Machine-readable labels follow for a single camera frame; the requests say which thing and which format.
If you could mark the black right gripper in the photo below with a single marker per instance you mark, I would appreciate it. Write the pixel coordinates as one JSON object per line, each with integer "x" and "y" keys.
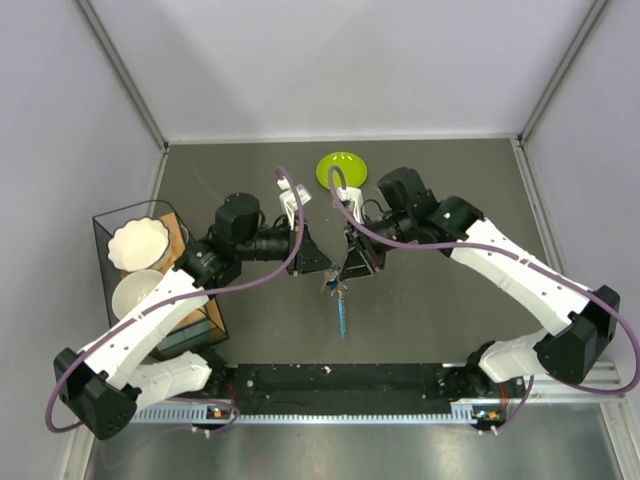
{"x": 355, "y": 265}

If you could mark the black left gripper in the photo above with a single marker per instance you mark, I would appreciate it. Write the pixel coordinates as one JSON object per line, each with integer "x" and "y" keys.
{"x": 310, "y": 258}

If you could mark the metal key organizer blue handle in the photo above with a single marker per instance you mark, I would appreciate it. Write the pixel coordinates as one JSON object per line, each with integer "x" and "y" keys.
{"x": 337, "y": 289}

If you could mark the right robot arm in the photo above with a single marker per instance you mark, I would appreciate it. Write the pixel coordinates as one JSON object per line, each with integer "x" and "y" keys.
{"x": 577, "y": 322}

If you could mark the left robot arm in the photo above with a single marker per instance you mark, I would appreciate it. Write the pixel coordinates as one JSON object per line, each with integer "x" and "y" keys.
{"x": 108, "y": 381}

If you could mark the lime green plate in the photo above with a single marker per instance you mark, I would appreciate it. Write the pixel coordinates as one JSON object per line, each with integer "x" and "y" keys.
{"x": 353, "y": 167}

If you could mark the white scalloped bowl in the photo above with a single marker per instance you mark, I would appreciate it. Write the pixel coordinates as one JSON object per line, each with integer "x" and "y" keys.
{"x": 140, "y": 244}

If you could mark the plain white bowl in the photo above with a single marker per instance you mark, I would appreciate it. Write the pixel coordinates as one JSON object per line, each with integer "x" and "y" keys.
{"x": 133, "y": 289}

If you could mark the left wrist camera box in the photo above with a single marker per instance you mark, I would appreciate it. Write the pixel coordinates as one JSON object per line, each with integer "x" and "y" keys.
{"x": 290, "y": 198}

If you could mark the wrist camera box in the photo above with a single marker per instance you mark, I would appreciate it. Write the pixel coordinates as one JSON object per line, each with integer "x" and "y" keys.
{"x": 290, "y": 198}
{"x": 352, "y": 200}

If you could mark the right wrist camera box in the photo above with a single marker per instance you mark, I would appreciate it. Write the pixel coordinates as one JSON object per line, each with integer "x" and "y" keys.
{"x": 352, "y": 200}

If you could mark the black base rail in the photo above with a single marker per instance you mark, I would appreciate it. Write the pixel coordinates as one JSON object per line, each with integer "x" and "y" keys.
{"x": 344, "y": 389}

